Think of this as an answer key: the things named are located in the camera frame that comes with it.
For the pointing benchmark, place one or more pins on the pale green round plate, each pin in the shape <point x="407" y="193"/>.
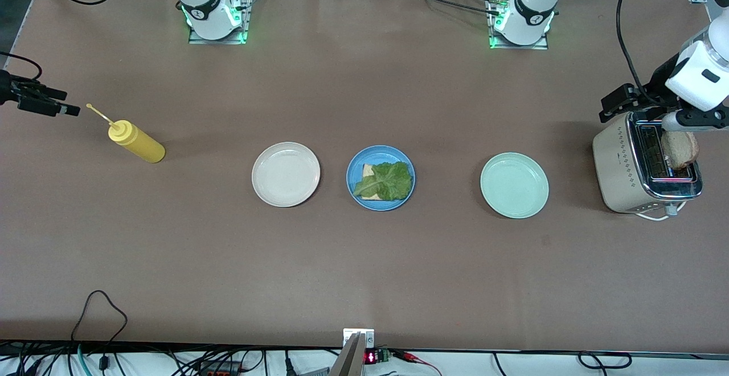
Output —
<point x="514" y="186"/>

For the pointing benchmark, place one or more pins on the brown bread slice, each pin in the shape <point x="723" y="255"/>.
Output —
<point x="367" y="170"/>
<point x="680" y="151"/>

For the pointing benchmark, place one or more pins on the green lettuce leaf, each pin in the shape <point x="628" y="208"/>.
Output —
<point x="390" y="182"/>

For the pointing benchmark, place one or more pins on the beige chrome toaster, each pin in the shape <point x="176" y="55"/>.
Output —
<point x="618" y="165"/>

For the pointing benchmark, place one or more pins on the silver mounting bracket plate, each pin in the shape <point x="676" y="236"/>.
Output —
<point x="370" y="336"/>

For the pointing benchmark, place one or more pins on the blue round plate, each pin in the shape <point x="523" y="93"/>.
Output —
<point x="381" y="151"/>

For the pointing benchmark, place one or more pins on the grey metal bar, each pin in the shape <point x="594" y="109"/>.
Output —
<point x="350" y="359"/>

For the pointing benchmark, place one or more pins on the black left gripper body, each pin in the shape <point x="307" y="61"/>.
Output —
<point x="652" y="92"/>

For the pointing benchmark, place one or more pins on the white round plate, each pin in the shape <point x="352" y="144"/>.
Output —
<point x="286" y="174"/>

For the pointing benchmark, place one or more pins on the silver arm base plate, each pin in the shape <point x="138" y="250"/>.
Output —
<point x="538" y="45"/>
<point x="246" y="17"/>

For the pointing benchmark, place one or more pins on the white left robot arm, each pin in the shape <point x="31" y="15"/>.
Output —
<point x="529" y="11"/>

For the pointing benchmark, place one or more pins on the yellow mustard squeeze bottle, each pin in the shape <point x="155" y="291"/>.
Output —
<point x="139" y="145"/>

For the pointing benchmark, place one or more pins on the red LED display module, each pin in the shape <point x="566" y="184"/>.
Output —
<point x="371" y="357"/>

